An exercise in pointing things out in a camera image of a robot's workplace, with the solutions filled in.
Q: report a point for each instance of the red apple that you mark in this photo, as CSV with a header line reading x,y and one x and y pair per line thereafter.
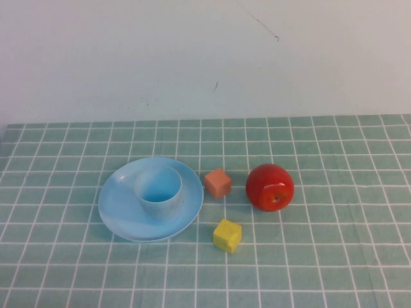
x,y
266,186

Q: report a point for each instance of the light blue plastic cup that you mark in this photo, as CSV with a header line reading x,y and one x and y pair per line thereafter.
x,y
160,210

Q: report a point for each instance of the orange cube block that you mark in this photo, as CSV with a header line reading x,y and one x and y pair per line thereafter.
x,y
218,184

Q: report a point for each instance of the yellow cube block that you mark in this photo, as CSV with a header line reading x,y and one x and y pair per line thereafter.
x,y
225,236

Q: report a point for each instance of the light blue plastic plate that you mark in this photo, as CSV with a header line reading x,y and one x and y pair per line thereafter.
x,y
118,208

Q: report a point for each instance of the green checkered tablecloth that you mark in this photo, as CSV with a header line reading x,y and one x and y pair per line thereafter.
x,y
96,272

